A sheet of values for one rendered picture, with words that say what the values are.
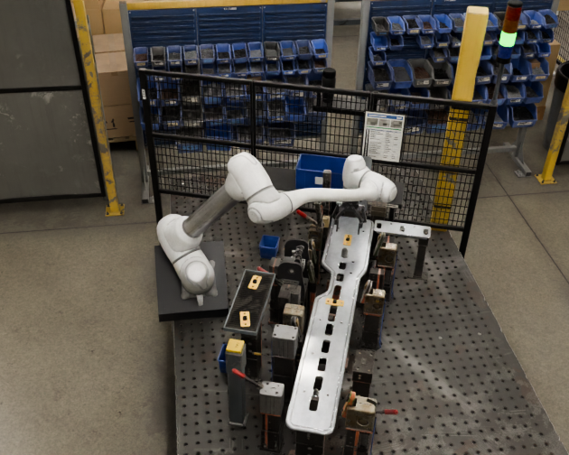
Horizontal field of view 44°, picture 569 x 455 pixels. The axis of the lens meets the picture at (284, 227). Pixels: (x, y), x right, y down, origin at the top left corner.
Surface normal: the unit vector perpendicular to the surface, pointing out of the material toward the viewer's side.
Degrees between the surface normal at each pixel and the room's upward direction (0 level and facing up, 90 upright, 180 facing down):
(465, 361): 0
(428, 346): 0
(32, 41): 91
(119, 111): 87
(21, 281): 0
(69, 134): 93
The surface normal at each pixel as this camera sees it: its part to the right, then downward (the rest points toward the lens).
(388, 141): -0.19, 0.59
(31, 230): 0.01, -0.79
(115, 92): 0.24, 0.60
